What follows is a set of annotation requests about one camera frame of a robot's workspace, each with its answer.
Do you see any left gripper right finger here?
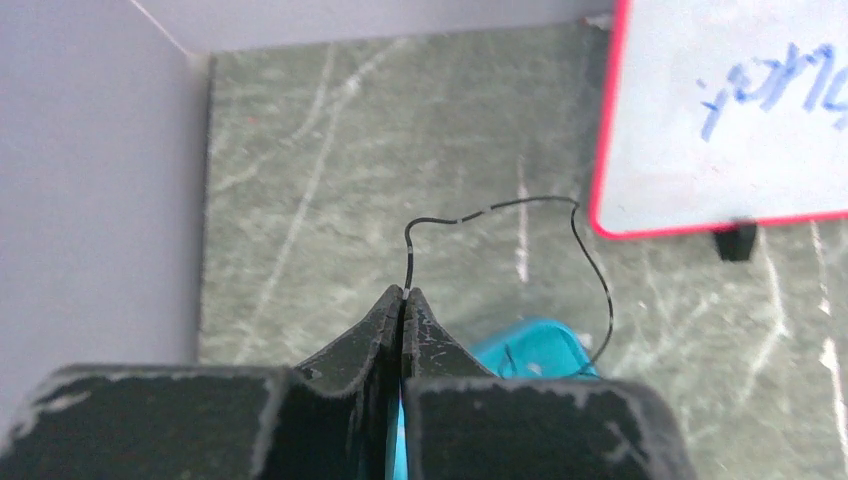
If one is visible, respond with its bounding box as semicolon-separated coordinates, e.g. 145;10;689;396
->
402;289;696;479

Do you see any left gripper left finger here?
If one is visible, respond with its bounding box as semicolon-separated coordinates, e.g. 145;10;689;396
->
1;286;403;479

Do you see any black thin cable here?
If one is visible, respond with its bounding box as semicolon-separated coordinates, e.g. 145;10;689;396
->
401;194;616;379

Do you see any teal square tray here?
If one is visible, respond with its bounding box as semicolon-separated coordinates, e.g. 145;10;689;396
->
384;317;601;480

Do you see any red-framed whiteboard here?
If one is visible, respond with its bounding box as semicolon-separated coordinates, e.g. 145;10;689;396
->
589;1;847;240

